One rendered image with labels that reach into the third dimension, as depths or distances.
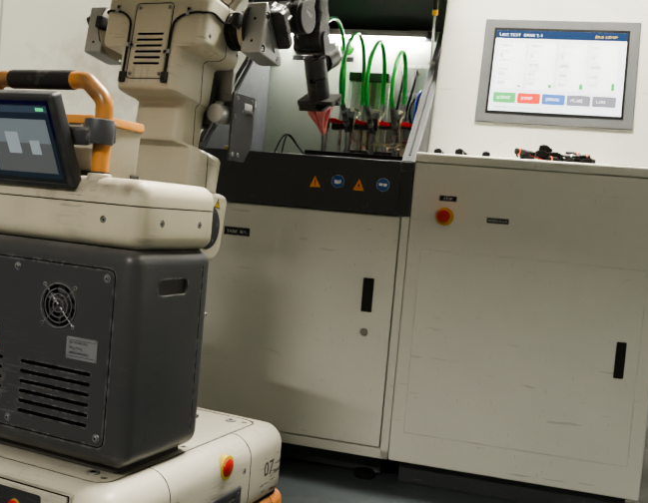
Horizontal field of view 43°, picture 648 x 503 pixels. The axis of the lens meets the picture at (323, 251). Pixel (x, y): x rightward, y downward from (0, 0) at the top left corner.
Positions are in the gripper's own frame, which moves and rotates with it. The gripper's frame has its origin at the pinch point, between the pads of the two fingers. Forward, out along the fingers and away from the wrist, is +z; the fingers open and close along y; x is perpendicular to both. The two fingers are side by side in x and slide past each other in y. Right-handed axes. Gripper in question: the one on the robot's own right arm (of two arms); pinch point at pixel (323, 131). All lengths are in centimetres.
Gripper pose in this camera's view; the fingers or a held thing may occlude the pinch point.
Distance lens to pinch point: 218.0
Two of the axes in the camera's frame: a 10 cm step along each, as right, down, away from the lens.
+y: -9.0, -1.0, 4.1
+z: 1.1, 8.8, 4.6
